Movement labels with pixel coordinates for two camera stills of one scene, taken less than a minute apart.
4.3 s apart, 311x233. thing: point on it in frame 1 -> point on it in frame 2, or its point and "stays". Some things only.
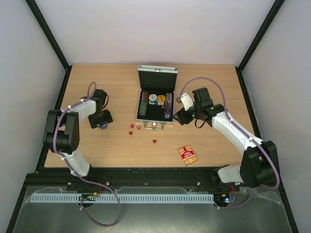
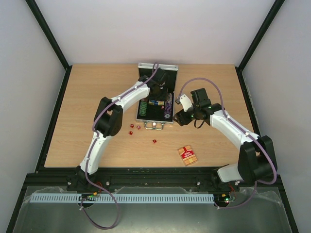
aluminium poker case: (156, 86) stays
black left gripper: (109, 119) -> (163, 97)
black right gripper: (184, 116) stays
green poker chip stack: (143, 108) stays
